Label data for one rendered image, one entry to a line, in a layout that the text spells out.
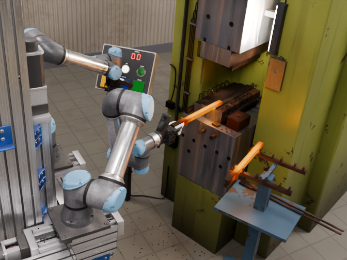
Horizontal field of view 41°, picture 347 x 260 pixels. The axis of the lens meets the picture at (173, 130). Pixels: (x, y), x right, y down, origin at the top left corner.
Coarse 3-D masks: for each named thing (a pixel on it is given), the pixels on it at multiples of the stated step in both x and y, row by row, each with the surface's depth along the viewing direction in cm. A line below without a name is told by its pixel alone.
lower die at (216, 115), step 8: (224, 88) 292; (232, 88) 291; (240, 88) 289; (216, 96) 279; (224, 96) 278; (240, 96) 281; (248, 96) 282; (256, 96) 289; (200, 104) 271; (208, 104) 270; (224, 104) 271; (232, 104) 272; (240, 104) 276; (208, 112) 269; (216, 112) 265; (224, 112) 264; (216, 120) 267
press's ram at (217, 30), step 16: (208, 0) 241; (224, 0) 234; (240, 0) 228; (256, 0) 231; (272, 0) 244; (208, 16) 245; (224, 16) 238; (240, 16) 231; (256, 16) 238; (272, 16) 241; (208, 32) 248; (224, 32) 241; (240, 32) 235; (256, 32) 245; (240, 48) 239
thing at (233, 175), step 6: (258, 144) 245; (252, 150) 240; (258, 150) 243; (246, 156) 235; (252, 156) 236; (240, 162) 230; (246, 162) 230; (234, 168) 225; (240, 168) 225; (228, 174) 218; (234, 174) 219; (228, 180) 215; (234, 180) 222; (228, 186) 217
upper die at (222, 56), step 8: (208, 48) 252; (216, 48) 248; (224, 48) 245; (256, 48) 263; (264, 48) 271; (200, 56) 258; (208, 56) 254; (216, 56) 250; (224, 56) 247; (232, 56) 246; (240, 56) 252; (248, 56) 260; (224, 64) 249; (232, 64) 249
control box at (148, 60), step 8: (104, 48) 282; (120, 48) 280; (128, 48) 279; (128, 56) 279; (136, 56) 278; (144, 56) 277; (152, 56) 276; (128, 64) 279; (136, 64) 278; (144, 64) 277; (152, 64) 276; (128, 72) 279; (136, 72) 278; (152, 72) 276; (136, 80) 278; (144, 80) 277; (152, 80) 280; (96, 88) 284; (128, 88) 279; (144, 88) 277
